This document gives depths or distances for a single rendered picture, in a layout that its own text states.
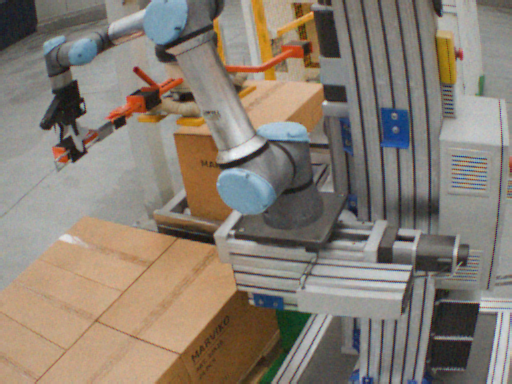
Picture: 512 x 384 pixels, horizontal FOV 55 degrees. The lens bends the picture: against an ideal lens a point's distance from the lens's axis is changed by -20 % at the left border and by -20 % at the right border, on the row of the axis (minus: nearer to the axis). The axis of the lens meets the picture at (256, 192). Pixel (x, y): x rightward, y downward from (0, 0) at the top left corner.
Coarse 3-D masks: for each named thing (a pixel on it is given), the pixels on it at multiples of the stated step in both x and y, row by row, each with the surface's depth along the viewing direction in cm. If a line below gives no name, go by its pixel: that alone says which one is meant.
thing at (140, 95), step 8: (144, 88) 185; (152, 88) 183; (128, 96) 181; (136, 96) 178; (144, 96) 180; (152, 96) 179; (160, 96) 184; (144, 104) 178; (152, 104) 180; (136, 112) 181; (144, 112) 179
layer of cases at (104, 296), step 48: (96, 240) 246; (144, 240) 241; (48, 288) 216; (96, 288) 214; (144, 288) 211; (192, 288) 208; (0, 336) 189; (48, 336) 188; (96, 336) 187; (144, 336) 186; (192, 336) 184; (240, 336) 211
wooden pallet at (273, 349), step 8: (280, 336) 241; (272, 344) 236; (280, 344) 243; (264, 352) 230; (272, 352) 237; (280, 352) 244; (256, 360) 225; (264, 360) 233; (272, 360) 238; (248, 368) 220; (256, 368) 235; (264, 368) 235; (248, 376) 231; (256, 376) 231
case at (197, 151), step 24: (264, 96) 249; (288, 96) 245; (312, 96) 243; (264, 120) 225; (288, 120) 225; (312, 120) 245; (192, 144) 227; (216, 144) 221; (192, 168) 233; (216, 168) 227; (192, 192) 239; (216, 192) 233; (216, 216) 240
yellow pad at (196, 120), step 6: (246, 84) 211; (252, 84) 210; (240, 90) 205; (246, 90) 206; (252, 90) 208; (240, 96) 203; (198, 114) 190; (180, 120) 191; (186, 120) 189; (192, 120) 188; (198, 120) 187; (204, 120) 189; (192, 126) 189; (198, 126) 187
